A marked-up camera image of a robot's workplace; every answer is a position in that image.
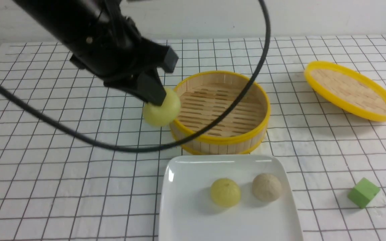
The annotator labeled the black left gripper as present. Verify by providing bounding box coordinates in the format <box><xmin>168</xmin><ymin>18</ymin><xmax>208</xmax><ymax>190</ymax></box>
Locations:
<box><xmin>69</xmin><ymin>17</ymin><xmax>178</xmax><ymax>106</ymax></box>

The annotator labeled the yellow steamed bun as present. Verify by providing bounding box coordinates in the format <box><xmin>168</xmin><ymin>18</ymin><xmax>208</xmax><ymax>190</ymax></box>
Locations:
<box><xmin>142</xmin><ymin>87</ymin><xmax>181</xmax><ymax>128</ymax></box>
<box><xmin>210</xmin><ymin>178</ymin><xmax>242</xmax><ymax>208</ymax></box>

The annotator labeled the beige steamed bun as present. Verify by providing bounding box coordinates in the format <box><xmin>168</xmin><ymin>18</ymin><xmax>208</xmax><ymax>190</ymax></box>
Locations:
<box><xmin>252</xmin><ymin>173</ymin><xmax>283</xmax><ymax>203</ymax></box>

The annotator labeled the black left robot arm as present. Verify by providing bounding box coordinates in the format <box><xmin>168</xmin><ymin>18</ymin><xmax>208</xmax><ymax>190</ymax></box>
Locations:
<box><xmin>15</xmin><ymin>0</ymin><xmax>178</xmax><ymax>106</ymax></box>

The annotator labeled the white square plate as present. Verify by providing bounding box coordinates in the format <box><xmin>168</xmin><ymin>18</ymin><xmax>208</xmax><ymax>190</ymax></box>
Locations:
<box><xmin>159</xmin><ymin>155</ymin><xmax>304</xmax><ymax>241</ymax></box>

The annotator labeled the bamboo steamer basket yellow rim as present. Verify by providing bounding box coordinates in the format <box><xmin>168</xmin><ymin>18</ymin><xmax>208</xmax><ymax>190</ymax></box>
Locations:
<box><xmin>170</xmin><ymin>71</ymin><xmax>271</xmax><ymax>155</ymax></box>

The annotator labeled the white grid-pattern tablecloth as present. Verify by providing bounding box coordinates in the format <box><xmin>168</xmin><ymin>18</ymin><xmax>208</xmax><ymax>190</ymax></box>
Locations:
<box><xmin>0</xmin><ymin>35</ymin><xmax>386</xmax><ymax>241</ymax></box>

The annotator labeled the bamboo steamer lid yellow rim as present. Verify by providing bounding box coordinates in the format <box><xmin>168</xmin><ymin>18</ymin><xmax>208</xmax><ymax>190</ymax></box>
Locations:
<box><xmin>304</xmin><ymin>61</ymin><xmax>386</xmax><ymax>122</ymax></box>

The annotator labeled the green cube block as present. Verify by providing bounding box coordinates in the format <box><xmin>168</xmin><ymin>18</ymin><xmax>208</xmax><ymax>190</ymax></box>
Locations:
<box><xmin>347</xmin><ymin>177</ymin><xmax>380</xmax><ymax>209</ymax></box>

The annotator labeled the black camera cable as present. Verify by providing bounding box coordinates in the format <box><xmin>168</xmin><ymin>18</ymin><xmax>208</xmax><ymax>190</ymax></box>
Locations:
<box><xmin>0</xmin><ymin>0</ymin><xmax>271</xmax><ymax>153</ymax></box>

